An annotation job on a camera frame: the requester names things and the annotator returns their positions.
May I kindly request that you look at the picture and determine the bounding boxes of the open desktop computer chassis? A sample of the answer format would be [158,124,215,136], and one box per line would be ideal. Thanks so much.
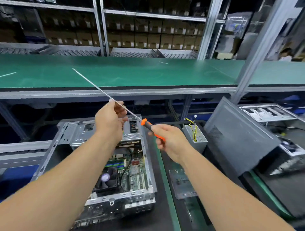
[31,115,158,228]

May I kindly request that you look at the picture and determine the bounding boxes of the aluminium shelf frame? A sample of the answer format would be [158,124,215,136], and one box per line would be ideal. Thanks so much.
[0,0,225,60]

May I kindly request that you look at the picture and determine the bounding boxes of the person's left forearm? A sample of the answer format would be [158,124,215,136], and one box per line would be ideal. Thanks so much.
[0,132,119,231]

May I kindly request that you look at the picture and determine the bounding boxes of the silver computer chassis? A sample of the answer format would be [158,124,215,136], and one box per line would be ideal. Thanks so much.
[238,103,299,123]

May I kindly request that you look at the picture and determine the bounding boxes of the grey computer side panel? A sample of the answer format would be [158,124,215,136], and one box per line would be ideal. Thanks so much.
[204,96,281,177]

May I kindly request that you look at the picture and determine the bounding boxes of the long orange-handled screwdriver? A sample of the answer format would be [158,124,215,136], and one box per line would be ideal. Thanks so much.
[72,68,165,141]

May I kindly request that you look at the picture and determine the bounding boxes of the aluminium support post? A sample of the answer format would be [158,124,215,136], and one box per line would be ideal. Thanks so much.
[230,0,296,104]

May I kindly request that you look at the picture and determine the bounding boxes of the grey power supply unit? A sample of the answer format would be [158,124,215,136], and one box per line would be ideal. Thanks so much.
[182,118,208,154]

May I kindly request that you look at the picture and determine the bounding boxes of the person's right hand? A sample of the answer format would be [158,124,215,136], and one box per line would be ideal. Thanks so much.
[148,124,191,164]

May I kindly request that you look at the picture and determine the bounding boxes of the row of brown cardboard boxes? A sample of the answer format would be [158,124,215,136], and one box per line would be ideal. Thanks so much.
[39,10,205,50]

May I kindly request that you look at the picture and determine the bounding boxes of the person's left hand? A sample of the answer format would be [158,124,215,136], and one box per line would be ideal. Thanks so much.
[95,99,129,145]

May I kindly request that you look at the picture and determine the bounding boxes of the metal drive bracket plate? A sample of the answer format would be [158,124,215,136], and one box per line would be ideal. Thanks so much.
[169,168,198,200]

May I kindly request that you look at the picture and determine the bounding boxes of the plastic bags of parts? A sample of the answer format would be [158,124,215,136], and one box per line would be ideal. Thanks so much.
[214,11,253,59]

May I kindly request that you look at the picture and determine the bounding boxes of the green conveyor belt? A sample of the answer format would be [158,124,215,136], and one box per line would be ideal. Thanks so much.
[0,53,305,89]

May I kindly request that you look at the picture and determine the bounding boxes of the person's right forearm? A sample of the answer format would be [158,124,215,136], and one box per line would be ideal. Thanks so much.
[177,148,296,231]

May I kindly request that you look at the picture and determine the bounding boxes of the black cpu cooler fan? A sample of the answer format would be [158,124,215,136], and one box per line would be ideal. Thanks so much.
[93,167,119,191]

